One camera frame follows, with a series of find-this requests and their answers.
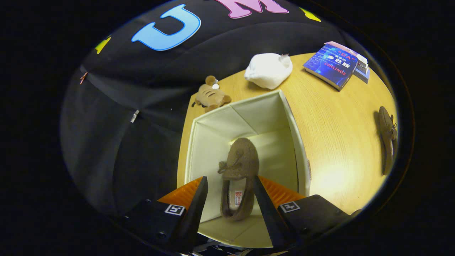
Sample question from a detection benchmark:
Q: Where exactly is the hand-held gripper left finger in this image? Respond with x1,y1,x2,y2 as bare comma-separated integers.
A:
122,176,209,253

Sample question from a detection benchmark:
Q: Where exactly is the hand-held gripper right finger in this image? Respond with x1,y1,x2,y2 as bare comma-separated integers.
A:
252,175,356,249

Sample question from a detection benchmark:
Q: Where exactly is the brown suede shoe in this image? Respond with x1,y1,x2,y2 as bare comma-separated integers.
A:
378,106,398,175
218,138,259,222

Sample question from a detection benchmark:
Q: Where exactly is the grey fabric storage box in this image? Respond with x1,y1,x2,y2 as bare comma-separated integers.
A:
184,90,311,249

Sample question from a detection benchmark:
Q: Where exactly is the brown striped plush toy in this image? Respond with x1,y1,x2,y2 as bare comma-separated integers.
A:
192,75,231,113

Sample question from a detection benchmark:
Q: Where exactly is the white plush toy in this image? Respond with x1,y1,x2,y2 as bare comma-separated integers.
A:
244,53,293,90

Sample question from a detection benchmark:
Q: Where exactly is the blue book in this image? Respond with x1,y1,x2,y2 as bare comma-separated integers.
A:
303,44,359,91

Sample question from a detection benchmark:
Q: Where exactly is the stack of pink-topped books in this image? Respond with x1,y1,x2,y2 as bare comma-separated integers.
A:
324,41,370,84

